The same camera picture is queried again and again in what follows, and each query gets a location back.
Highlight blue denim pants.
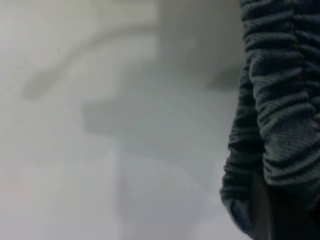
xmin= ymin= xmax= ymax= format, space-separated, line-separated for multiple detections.
xmin=219 ymin=0 xmax=320 ymax=240

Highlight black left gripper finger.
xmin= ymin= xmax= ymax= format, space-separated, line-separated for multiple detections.
xmin=250 ymin=171 xmax=312 ymax=240

